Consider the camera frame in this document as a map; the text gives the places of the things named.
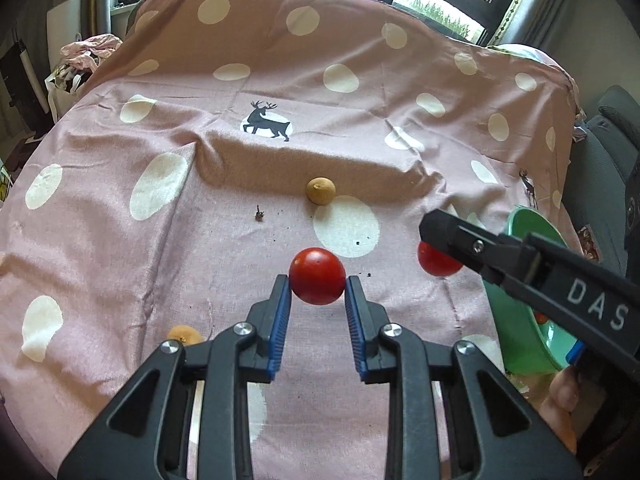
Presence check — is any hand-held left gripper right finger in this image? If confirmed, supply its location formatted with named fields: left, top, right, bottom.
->
left=345, top=275, right=583, bottom=480

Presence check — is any green plastic bowl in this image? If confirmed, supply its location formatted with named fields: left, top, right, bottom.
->
left=482, top=206, right=583, bottom=376

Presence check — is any orange-tan longan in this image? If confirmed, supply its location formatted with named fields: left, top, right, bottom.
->
left=166, top=325, right=203, bottom=345

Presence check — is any black and white bag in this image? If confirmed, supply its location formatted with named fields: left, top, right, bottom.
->
left=45, top=60, right=93, bottom=121

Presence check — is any dark green sofa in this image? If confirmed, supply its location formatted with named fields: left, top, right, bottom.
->
left=560, top=85, right=640, bottom=281

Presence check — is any person's right hand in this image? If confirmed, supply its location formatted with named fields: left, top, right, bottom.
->
left=550, top=365, right=588, bottom=456

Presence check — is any tan longan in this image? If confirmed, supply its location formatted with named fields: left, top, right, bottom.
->
left=306, top=176, right=337, bottom=206

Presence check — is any clear box of dried petals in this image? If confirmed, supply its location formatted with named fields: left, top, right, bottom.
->
left=577, top=227, right=601, bottom=261

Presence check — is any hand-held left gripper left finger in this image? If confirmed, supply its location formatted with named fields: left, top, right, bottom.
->
left=57, top=275, right=293, bottom=480

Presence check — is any pink crumpled cloth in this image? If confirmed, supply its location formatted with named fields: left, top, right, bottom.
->
left=60, top=33, right=123, bottom=68

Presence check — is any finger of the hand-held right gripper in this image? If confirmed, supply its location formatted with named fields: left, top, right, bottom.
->
left=419, top=210, right=543, bottom=286

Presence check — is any pink dotted deer blanket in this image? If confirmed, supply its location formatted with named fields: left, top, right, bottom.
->
left=0, top=0, right=583, bottom=480

